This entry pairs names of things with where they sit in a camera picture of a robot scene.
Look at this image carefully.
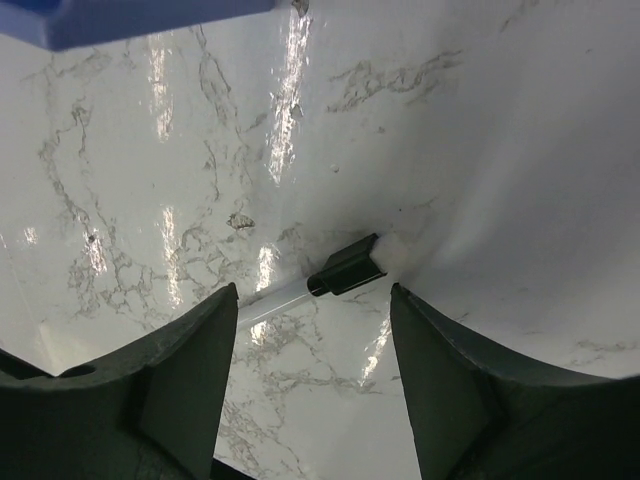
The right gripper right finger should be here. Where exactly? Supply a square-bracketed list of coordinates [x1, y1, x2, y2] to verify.
[390, 285, 639, 479]

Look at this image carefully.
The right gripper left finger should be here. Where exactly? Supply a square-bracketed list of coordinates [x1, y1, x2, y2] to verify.
[1, 285, 238, 479]

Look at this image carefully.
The black marker pen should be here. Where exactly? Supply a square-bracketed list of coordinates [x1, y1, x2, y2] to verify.
[238, 234, 391, 330]

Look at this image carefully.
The purple blue bin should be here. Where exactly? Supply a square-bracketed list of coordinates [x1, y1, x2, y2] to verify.
[1, 0, 276, 52]

